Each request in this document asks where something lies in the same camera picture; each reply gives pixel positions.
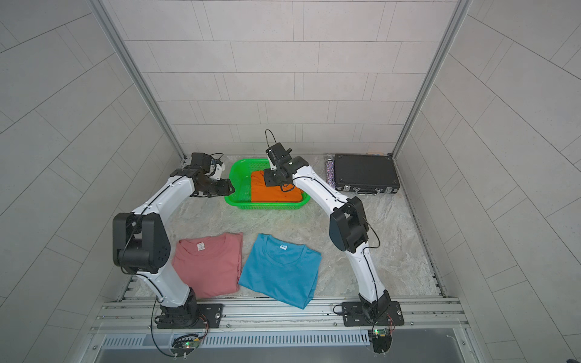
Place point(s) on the purple glitter tumbler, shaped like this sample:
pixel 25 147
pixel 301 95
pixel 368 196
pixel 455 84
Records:
pixel 329 170

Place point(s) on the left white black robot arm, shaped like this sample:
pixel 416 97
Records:
pixel 141 245

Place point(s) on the right green circuit board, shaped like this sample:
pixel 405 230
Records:
pixel 381 340

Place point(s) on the pink folded t-shirt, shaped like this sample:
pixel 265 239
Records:
pixel 210 266

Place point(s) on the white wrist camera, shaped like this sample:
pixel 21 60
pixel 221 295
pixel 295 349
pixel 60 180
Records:
pixel 278 155
pixel 216 169

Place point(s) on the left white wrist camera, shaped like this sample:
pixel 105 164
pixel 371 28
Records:
pixel 216 169

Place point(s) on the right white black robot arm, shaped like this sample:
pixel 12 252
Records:
pixel 348 227

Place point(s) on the black hard case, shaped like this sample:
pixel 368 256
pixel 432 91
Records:
pixel 366 174

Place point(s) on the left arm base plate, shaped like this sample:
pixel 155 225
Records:
pixel 189 317

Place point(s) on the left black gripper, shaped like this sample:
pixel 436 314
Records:
pixel 220 191

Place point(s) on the orange t-shirt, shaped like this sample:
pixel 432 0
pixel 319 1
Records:
pixel 279 194

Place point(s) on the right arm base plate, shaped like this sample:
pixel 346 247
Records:
pixel 356 314

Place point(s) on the blue t-shirt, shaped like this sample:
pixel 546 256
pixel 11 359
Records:
pixel 281 270

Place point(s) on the aluminium mounting rail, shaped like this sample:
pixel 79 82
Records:
pixel 136 315

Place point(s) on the green circuit board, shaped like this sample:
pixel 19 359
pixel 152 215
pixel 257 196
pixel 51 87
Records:
pixel 183 346
pixel 381 340

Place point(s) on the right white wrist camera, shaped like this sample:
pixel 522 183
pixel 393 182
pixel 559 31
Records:
pixel 278 155

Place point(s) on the left green circuit board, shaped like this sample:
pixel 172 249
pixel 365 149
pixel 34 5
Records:
pixel 183 346

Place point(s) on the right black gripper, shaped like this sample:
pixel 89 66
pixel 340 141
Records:
pixel 270 176

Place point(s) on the green plastic basket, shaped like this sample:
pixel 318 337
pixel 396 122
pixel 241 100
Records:
pixel 240 176

